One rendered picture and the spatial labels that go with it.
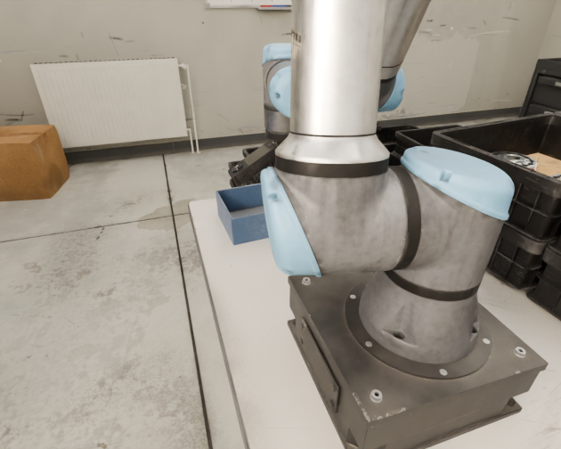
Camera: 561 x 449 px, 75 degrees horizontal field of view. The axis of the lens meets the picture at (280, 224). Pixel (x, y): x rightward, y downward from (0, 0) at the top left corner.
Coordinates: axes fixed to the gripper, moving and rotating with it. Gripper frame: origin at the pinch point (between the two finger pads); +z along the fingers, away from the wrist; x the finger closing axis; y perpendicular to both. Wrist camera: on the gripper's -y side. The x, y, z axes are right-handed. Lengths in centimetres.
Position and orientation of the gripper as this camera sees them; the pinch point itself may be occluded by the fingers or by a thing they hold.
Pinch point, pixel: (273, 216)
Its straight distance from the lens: 84.0
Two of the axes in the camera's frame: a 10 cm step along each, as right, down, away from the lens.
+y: 9.3, -1.9, 3.1
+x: -3.7, -4.9, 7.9
